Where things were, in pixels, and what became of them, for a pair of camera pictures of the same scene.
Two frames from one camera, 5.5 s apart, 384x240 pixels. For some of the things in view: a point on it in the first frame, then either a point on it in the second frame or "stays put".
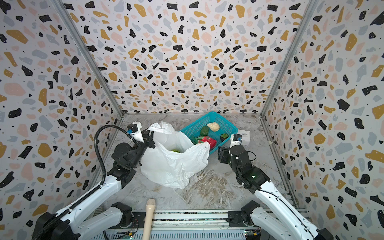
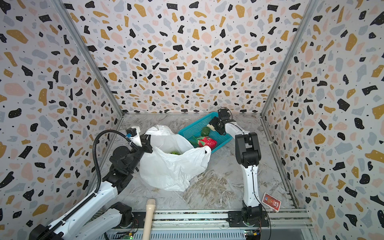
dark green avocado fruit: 204,130 stays put
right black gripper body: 224,153 to 217,125
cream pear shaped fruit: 214,126 stays put
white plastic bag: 171,159 stays put
